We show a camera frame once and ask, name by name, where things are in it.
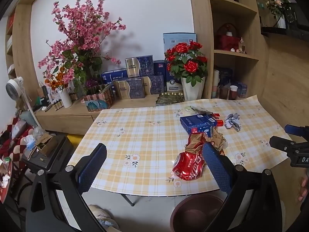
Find red cigarette pack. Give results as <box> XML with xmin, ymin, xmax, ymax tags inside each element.
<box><xmin>212</xmin><ymin>113</ymin><xmax>224</xmax><ymax>127</ymax></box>

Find blue coffee box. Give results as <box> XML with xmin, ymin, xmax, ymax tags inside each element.
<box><xmin>180</xmin><ymin>114</ymin><xmax>217</xmax><ymax>138</ymax></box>

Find white grey paper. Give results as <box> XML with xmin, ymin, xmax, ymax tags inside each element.
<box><xmin>224</xmin><ymin>113</ymin><xmax>241</xmax><ymax>132</ymax></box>

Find dark red trash bin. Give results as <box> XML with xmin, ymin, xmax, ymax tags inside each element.
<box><xmin>170</xmin><ymin>193</ymin><xmax>224</xmax><ymax>232</ymax></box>

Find person's right hand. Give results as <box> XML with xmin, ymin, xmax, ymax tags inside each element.
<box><xmin>297</xmin><ymin>175</ymin><xmax>308</xmax><ymax>202</ymax></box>

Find low wooden cabinet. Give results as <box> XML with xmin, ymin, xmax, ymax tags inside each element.
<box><xmin>36</xmin><ymin>95</ymin><xmax>159</xmax><ymax>135</ymax></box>

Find striped tin flower box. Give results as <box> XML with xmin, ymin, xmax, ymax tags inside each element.
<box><xmin>83</xmin><ymin>84</ymin><xmax>115</xmax><ymax>112</ymax></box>

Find plaid yellow tablecloth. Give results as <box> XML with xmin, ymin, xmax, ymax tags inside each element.
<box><xmin>69</xmin><ymin>96</ymin><xmax>287</xmax><ymax>197</ymax></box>

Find white slim vase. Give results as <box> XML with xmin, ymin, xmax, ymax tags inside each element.
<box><xmin>58</xmin><ymin>89</ymin><xmax>72</xmax><ymax>108</ymax></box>

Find stack of pastel cups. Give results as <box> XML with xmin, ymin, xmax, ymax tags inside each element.
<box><xmin>211</xmin><ymin>70</ymin><xmax>219</xmax><ymax>98</ymax></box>

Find red paper cup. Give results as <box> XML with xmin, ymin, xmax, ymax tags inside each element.
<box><xmin>229</xmin><ymin>85</ymin><xmax>238</xmax><ymax>100</ymax></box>

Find white geometric vase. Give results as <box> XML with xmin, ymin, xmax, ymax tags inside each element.
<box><xmin>181</xmin><ymin>77</ymin><xmax>205</xmax><ymax>101</ymax></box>

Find gold embossed tray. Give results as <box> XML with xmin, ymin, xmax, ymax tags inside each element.
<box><xmin>155</xmin><ymin>92</ymin><xmax>185</xmax><ymax>106</ymax></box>

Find gold blue gift box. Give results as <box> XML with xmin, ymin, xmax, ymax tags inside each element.
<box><xmin>125</xmin><ymin>55</ymin><xmax>154</xmax><ymax>78</ymax></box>

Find pink cherry blossom bouquet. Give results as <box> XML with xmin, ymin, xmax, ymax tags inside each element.
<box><xmin>38</xmin><ymin>0</ymin><xmax>126</xmax><ymax>93</ymax></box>

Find white desk fan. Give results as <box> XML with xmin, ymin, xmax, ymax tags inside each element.
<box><xmin>5</xmin><ymin>77</ymin><xmax>41</xmax><ymax>128</ymax></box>

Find red rose bouquet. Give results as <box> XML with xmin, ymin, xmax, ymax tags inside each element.
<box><xmin>165</xmin><ymin>41</ymin><xmax>208</xmax><ymax>87</ymax></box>

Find wooden shelf unit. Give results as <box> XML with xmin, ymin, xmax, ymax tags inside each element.
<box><xmin>191</xmin><ymin>0</ymin><xmax>268</xmax><ymax>98</ymax></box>

